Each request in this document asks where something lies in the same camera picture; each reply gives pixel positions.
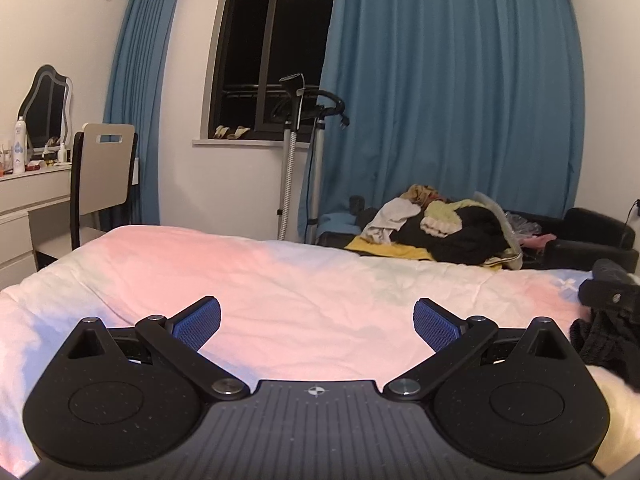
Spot garment steamer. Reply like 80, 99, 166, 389
271, 73, 351, 243

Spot wide blue curtain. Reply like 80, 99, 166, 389
299, 0, 587, 243

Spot pink and white bed blanket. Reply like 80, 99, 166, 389
0, 224, 640, 478

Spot pink cloth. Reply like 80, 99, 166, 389
519, 232, 557, 252

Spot dark window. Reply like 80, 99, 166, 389
201, 0, 338, 142

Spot white window sill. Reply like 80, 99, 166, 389
191, 138, 315, 149

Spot vanity mirror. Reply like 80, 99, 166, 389
17, 64, 74, 155

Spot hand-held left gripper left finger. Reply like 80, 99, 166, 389
65, 295, 251, 402

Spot white spray bottle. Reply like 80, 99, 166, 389
12, 116, 28, 176

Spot pale yellow cloth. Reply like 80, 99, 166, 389
419, 201, 463, 240

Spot white grey cloth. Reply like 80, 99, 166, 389
361, 197, 422, 245

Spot beige gloves on sill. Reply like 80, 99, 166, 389
213, 125, 252, 141

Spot beige chair with black frame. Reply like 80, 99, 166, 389
35, 123, 139, 263

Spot black sofa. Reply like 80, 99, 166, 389
317, 206, 640, 273

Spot pile of clothes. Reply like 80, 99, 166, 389
387, 199, 525, 270

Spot dark grey knitted garment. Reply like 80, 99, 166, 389
569, 307, 640, 393

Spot narrow blue curtain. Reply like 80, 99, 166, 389
101, 0, 190, 227

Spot clear plastic bag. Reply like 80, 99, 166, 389
504, 211, 543, 240

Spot blue cloth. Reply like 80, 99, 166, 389
318, 211, 362, 235

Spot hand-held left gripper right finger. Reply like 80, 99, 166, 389
382, 297, 574, 402

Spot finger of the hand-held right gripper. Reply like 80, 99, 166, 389
579, 277, 640, 312
591, 258, 635, 283

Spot orange brown cloth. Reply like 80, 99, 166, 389
404, 184, 443, 207

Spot white dresser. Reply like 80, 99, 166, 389
0, 164, 75, 288

